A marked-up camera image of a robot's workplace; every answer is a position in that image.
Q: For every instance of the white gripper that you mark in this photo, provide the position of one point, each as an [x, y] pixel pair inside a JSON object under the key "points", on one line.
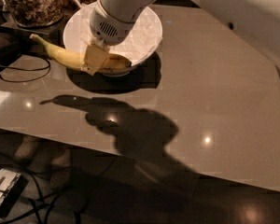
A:
{"points": [[109, 28]]}

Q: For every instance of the yellow banana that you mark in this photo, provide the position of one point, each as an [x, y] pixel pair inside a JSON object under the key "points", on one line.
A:
{"points": [[74, 60]]}

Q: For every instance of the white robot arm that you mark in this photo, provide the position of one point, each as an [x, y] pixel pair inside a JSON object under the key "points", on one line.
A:
{"points": [[257, 22]]}

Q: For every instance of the glass jar of nuts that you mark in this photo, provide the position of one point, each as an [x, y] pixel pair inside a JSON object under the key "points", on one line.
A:
{"points": [[35, 13]]}

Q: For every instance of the dark square stand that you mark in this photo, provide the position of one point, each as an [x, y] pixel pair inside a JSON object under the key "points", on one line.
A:
{"points": [[52, 34]]}

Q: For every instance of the dark round object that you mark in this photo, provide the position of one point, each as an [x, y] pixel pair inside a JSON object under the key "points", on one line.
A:
{"points": [[9, 49]]}

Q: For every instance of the white paper napkin liner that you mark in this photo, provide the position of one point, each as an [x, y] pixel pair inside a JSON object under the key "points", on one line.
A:
{"points": [[143, 31]]}

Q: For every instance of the white ceramic bowl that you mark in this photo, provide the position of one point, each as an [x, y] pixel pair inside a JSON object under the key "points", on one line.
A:
{"points": [[146, 28]]}

